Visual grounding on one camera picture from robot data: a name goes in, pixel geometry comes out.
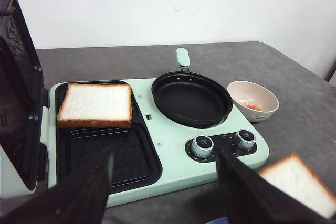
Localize silver right knob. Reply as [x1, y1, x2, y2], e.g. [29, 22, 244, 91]
[233, 129, 256, 151]

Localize white bread slice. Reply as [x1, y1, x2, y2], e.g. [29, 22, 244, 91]
[57, 83, 132, 128]
[258, 152, 335, 218]

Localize black frying pan green handle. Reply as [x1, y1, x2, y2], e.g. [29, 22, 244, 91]
[151, 48, 233, 128]

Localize pink shrimp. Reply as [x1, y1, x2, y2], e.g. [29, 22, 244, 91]
[238, 100, 262, 111]

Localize silver left knob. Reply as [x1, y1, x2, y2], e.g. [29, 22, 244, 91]
[191, 135, 214, 159]

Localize mint green breakfast maker lid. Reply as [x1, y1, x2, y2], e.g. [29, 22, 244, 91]
[1, 0, 49, 199]

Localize grey table cloth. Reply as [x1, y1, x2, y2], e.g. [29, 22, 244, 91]
[37, 42, 335, 223]

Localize silver knob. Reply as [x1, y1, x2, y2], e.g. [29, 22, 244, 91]
[233, 129, 256, 151]
[191, 135, 214, 159]

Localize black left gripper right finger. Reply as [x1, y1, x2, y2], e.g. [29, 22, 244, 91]
[216, 150, 335, 223]

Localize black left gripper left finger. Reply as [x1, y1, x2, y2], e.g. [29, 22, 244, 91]
[1, 148, 113, 223]

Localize blue plate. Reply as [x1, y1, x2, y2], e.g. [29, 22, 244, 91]
[206, 217, 228, 224]

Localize beige ribbed bowl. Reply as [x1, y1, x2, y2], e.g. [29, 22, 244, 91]
[227, 81, 279, 123]

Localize mint green breakfast maker base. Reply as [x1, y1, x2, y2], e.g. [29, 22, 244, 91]
[44, 79, 269, 207]

